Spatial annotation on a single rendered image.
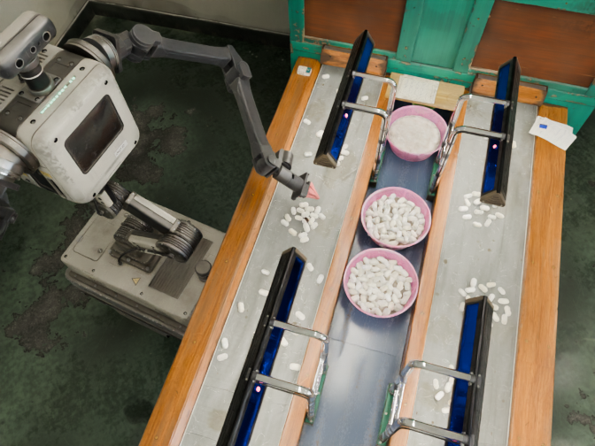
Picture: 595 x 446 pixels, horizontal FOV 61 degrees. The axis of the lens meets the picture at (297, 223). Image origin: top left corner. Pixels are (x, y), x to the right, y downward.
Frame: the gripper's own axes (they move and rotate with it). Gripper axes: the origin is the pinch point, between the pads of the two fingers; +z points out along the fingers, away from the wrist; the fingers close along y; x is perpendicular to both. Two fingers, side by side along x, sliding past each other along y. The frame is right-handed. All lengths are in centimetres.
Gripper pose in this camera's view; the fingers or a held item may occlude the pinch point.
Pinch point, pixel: (317, 197)
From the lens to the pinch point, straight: 192.4
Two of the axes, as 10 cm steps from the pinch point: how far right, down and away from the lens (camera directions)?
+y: 2.4, -8.6, 4.6
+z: 7.6, 4.6, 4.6
